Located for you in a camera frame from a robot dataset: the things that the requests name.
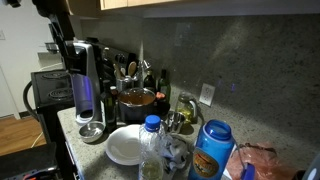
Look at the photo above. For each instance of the dark olive oil bottle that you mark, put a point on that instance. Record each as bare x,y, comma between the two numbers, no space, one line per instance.
109,110

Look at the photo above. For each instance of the blue plastic drinking bottle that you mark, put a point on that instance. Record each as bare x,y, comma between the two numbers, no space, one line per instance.
211,150

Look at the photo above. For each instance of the black electric stove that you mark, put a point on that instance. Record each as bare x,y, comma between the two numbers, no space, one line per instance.
50,100

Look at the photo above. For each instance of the white spatula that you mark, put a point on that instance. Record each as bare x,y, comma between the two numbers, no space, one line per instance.
123,71

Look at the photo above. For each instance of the long wooden spatula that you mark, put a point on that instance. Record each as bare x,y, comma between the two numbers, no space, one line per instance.
117,71

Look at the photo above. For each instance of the steel utensil holder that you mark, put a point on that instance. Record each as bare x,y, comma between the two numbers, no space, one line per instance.
124,84

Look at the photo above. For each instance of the dark jar with red lid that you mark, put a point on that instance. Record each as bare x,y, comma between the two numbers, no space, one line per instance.
161,104

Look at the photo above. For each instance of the small steel saucepan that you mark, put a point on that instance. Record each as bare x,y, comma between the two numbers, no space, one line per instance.
51,47

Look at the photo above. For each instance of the small steel cup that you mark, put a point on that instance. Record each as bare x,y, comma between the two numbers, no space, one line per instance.
175,121

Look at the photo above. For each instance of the black mounting platform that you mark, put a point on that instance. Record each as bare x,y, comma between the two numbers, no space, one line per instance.
26,161

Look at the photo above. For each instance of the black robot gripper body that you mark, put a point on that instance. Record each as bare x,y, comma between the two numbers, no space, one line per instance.
56,10

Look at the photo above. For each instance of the round wooden spoon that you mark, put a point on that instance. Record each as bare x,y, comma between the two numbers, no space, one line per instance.
132,68

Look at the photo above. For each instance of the glass oil cruet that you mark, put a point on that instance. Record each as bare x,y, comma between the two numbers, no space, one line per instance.
185,110

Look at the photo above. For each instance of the silver and black coffee maker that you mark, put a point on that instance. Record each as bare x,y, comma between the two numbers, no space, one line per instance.
90,70

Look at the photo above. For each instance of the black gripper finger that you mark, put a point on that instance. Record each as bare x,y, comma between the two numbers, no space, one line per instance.
69,48
62,50

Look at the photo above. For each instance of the white plate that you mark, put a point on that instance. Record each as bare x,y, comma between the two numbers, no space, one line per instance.
123,145

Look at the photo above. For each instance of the pink plastic bag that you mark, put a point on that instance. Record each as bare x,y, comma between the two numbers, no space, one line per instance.
266,163

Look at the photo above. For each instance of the dark pot with orange interior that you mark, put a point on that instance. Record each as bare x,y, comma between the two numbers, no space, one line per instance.
133,114

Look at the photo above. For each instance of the small glass spice jar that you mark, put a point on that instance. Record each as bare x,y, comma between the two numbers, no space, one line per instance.
113,91

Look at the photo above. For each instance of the clear water bottle blue cap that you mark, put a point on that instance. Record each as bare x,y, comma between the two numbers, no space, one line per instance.
151,156

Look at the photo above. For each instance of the green glass bottle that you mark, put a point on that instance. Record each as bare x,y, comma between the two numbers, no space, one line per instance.
164,88

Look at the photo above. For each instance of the white wall outlet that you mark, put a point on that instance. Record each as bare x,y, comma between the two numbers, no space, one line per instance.
206,95

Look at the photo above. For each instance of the crumpled white paper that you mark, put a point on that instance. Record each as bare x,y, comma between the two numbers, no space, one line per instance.
175,151

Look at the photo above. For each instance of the small steel bowl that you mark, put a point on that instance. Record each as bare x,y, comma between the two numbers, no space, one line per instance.
91,131

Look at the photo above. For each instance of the glass pot lid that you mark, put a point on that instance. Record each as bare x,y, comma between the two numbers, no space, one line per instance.
136,96

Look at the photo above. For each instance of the dark glass bottle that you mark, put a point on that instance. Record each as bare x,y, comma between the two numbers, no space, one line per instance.
149,82

